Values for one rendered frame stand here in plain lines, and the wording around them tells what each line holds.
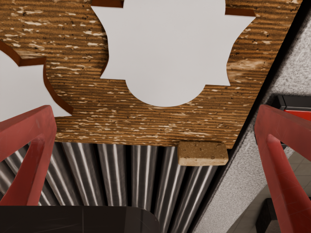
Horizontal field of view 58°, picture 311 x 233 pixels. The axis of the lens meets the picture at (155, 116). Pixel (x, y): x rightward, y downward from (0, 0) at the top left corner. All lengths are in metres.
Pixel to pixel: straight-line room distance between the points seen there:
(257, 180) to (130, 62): 0.34
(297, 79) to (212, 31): 0.13
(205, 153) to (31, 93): 0.20
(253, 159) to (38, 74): 0.31
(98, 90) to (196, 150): 0.14
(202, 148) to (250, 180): 0.18
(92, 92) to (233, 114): 0.15
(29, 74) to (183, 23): 0.14
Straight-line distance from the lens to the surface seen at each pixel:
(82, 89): 0.29
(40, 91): 0.29
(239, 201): 0.58
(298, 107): 0.33
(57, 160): 0.46
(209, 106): 0.30
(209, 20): 0.22
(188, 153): 0.33
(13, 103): 0.31
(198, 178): 0.48
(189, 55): 0.23
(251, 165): 0.46
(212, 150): 0.34
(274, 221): 3.01
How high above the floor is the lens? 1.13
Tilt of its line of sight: 39 degrees down
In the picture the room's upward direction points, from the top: 179 degrees counter-clockwise
